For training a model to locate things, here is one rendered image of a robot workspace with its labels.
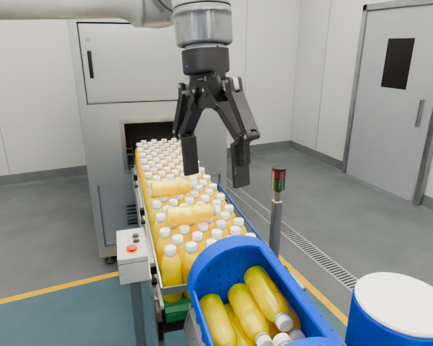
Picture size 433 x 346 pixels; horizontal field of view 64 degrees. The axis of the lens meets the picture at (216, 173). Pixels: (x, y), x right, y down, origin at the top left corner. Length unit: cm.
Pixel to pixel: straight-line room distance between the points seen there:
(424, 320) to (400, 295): 11
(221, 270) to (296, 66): 534
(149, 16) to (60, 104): 444
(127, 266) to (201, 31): 88
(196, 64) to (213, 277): 71
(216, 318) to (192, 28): 72
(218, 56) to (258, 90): 532
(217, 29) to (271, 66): 540
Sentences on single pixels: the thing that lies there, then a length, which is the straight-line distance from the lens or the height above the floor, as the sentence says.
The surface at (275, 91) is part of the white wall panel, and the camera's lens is 604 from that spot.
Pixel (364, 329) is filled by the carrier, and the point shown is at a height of 98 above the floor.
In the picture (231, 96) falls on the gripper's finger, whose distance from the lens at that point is 52.
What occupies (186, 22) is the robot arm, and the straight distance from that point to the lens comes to 55.
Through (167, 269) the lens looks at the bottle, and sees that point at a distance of 124.
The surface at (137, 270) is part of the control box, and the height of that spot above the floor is 105.
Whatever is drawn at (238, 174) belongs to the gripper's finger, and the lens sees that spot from 53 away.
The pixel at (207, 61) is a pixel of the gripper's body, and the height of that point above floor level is 174.
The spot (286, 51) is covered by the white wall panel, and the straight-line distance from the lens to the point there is 609.
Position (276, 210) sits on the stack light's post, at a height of 106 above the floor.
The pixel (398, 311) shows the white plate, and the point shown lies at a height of 104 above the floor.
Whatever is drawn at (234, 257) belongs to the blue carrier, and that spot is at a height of 116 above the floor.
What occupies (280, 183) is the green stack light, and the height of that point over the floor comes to 120.
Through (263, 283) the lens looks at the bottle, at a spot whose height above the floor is 115.
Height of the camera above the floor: 176
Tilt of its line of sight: 20 degrees down
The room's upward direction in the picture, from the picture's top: straight up
